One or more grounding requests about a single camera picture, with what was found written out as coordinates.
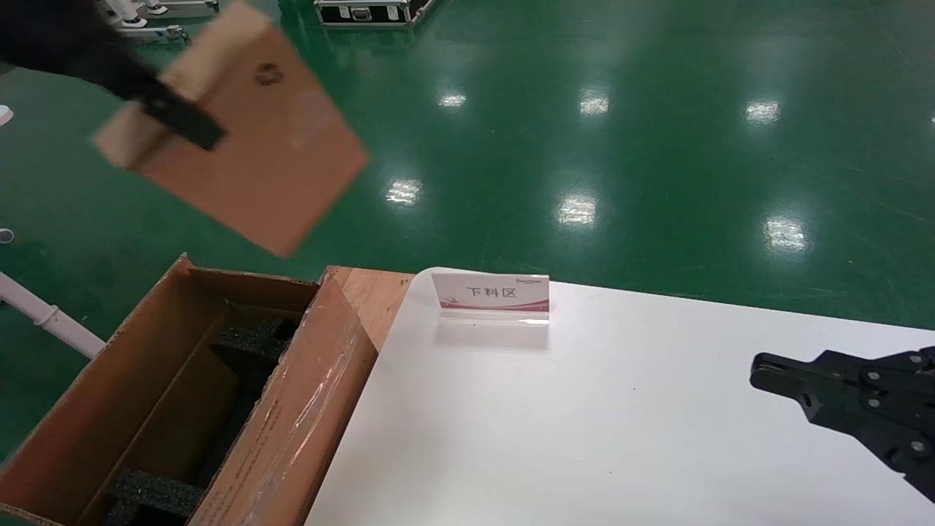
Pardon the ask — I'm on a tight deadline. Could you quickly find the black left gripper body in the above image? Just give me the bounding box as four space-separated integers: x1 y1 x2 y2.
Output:
0 0 158 103

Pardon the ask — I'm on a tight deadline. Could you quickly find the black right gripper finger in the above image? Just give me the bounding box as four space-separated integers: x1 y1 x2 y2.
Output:
750 346 935 505

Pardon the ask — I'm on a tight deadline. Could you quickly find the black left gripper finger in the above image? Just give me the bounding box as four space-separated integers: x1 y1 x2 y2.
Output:
142 77 224 152

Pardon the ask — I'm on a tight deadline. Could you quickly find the small cardboard box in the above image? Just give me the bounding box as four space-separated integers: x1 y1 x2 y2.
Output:
93 0 368 258

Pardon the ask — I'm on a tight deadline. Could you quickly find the large open cardboard box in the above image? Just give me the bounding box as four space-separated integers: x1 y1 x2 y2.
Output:
0 254 379 526

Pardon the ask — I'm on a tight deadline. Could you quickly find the black aluminium flight case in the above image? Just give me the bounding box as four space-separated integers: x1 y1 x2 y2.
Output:
314 0 439 28

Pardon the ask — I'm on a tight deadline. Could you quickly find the white metal pipe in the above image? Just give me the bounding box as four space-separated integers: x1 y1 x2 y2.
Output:
0 272 107 359

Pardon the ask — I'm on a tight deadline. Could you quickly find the acrylic sign with red stripe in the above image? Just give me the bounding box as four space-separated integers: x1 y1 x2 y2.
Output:
431 272 550 327

